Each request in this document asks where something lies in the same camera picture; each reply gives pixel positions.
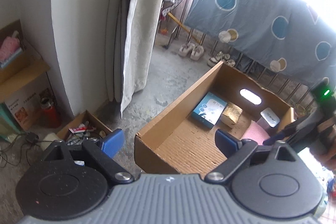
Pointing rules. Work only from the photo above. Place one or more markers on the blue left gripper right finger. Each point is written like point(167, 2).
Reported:
point(226, 143)

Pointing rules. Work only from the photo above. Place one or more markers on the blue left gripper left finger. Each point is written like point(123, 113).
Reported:
point(113, 142)

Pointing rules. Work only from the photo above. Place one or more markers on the pink sponge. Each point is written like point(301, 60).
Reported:
point(256, 133)

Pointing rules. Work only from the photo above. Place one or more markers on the gold tissue pack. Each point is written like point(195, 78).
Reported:
point(231, 114)

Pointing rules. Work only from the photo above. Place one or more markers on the blue bandage box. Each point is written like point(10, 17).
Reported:
point(208, 111)

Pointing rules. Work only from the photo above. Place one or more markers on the yogurt cup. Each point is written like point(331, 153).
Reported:
point(270, 117)

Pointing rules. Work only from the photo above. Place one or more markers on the right hand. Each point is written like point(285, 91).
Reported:
point(328, 159)

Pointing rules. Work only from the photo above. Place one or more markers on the small cardboard box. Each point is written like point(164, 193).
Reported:
point(85, 122)

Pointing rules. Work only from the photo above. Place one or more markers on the brown cardboard box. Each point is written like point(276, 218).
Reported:
point(181, 139)

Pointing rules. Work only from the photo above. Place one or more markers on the red thermos bottle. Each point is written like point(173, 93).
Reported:
point(50, 112)

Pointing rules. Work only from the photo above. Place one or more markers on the sneakers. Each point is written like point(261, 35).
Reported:
point(225, 57)

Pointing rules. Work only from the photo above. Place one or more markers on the white slippers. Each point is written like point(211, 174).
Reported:
point(194, 50)

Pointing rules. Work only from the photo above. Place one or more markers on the blue patterned bedsheet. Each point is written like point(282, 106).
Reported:
point(285, 36)

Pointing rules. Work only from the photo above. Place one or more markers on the white curtain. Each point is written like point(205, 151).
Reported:
point(129, 39)

